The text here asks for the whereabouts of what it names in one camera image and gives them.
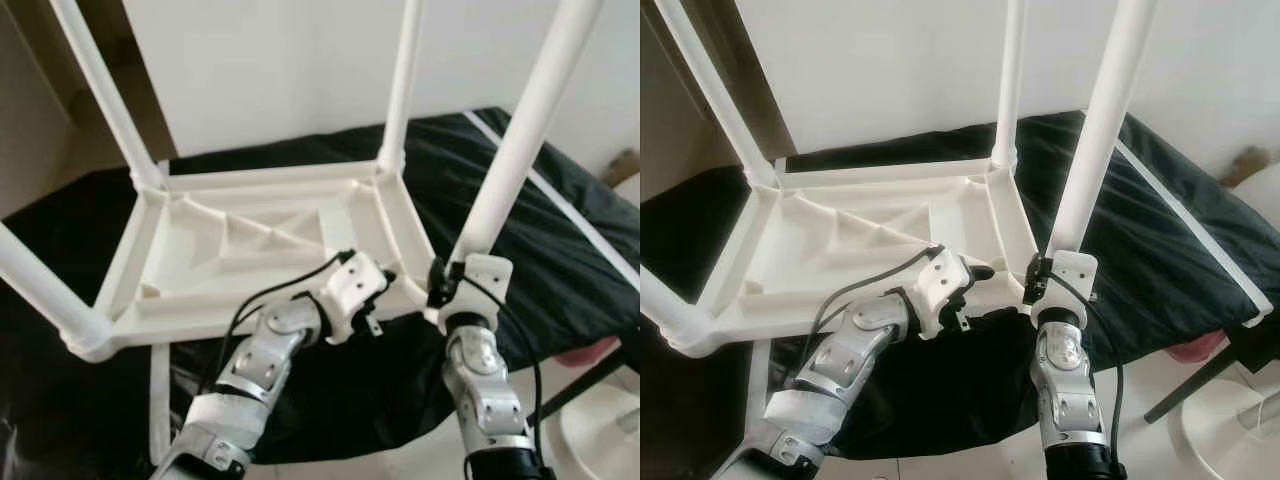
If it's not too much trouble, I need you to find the cream plastic table top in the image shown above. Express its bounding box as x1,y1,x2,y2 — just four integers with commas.
60,160,451,363
665,160,1046,359

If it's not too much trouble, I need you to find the black table cloth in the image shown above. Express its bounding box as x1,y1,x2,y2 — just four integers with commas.
640,108,1280,466
0,105,641,471

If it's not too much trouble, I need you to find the pink slipper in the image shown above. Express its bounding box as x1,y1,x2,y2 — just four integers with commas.
555,338,619,369
1165,333,1229,363

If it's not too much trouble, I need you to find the black metal stand leg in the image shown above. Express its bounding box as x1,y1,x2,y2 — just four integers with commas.
1145,320,1280,426
535,345,641,421

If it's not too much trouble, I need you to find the white standing fan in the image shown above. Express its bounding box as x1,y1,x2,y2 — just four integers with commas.
1180,380,1280,480
555,385,641,480

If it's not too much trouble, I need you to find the brown object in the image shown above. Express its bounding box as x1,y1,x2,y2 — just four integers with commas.
605,150,641,186
1222,145,1273,189

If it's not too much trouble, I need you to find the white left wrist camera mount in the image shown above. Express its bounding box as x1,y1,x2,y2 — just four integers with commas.
912,248,973,341
320,250,389,346

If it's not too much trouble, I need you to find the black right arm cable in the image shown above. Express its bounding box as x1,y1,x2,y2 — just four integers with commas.
1058,270,1128,461
463,273,548,471

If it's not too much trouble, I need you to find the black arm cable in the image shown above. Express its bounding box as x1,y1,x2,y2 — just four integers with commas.
200,250,358,391
805,245,946,341
1058,270,1128,461
463,273,548,471

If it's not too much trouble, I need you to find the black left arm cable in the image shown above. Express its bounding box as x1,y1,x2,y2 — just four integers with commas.
805,245,946,341
200,250,358,391

